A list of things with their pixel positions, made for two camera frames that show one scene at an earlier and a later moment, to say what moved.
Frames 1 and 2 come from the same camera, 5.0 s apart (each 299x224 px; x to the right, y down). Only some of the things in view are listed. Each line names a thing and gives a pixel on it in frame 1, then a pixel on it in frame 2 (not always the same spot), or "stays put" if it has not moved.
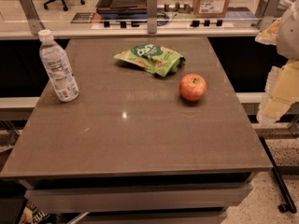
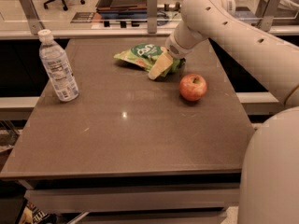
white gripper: [290, 35] → [175, 49]
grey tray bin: [123, 1] stays put
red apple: [192, 87] stays put
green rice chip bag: [158, 60] stays put
